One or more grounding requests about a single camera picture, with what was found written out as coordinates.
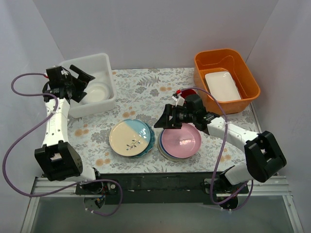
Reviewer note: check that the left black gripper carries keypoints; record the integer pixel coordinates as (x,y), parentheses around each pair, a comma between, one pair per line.
(73,82)

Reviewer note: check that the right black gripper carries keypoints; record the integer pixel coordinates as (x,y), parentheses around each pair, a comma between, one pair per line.
(170,116)

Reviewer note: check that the white deep round plate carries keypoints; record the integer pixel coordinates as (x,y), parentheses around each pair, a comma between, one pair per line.
(96,92)

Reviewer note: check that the teal scalloped plate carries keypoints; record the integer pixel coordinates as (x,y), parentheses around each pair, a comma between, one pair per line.
(150,145)

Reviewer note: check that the cream blue leaf plate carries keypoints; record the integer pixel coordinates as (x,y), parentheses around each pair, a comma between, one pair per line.
(129,137)

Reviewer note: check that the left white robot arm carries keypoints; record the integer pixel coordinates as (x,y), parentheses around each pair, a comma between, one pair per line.
(57,157)

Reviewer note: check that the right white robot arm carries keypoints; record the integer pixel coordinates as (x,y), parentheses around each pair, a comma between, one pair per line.
(264,157)

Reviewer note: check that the white translucent plastic bin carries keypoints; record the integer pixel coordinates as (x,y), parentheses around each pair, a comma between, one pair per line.
(97,65)

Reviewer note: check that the orange plastic bin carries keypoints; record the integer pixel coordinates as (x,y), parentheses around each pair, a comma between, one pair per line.
(225,60)

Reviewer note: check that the red black cup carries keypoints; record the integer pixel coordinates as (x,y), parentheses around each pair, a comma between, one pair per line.
(188,92)

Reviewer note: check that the pink round plate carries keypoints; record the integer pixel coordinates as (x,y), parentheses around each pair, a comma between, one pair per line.
(181,143)

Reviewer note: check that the floral table mat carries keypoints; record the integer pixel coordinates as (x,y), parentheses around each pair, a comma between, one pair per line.
(142,94)

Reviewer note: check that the white rectangular plate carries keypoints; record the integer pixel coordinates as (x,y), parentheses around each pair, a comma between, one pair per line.
(222,86)

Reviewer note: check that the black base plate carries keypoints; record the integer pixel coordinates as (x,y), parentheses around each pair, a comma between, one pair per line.
(143,188)

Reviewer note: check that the aluminium rail frame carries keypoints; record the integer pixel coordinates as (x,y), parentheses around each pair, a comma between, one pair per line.
(269,209)

